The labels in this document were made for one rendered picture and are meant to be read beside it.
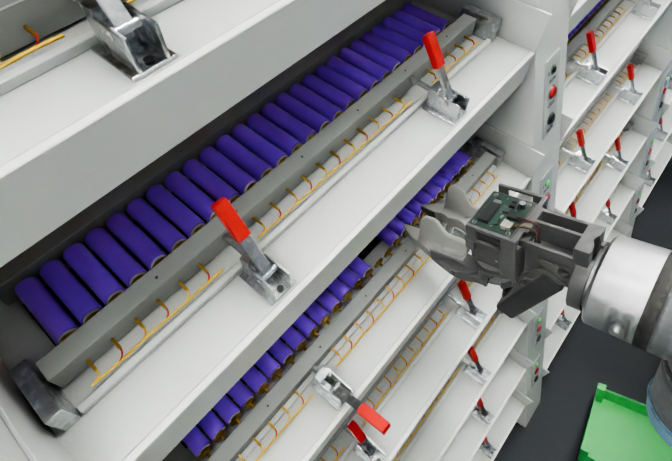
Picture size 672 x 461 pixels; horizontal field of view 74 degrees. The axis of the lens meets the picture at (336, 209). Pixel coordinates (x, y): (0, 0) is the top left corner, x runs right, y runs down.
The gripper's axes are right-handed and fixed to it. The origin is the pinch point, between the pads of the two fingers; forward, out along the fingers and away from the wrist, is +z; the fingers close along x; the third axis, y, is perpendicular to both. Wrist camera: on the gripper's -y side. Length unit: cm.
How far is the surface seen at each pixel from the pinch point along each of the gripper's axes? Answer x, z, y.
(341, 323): 15.9, 1.0, -2.6
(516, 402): -20, -2, -86
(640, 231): -110, -6, -102
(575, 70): -47.9, 0.3, -4.4
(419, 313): 8.0, -3.8, -6.8
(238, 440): 32.0, 1.1, -2.6
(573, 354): -50, -6, -102
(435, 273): 2.1, -2.3, -6.3
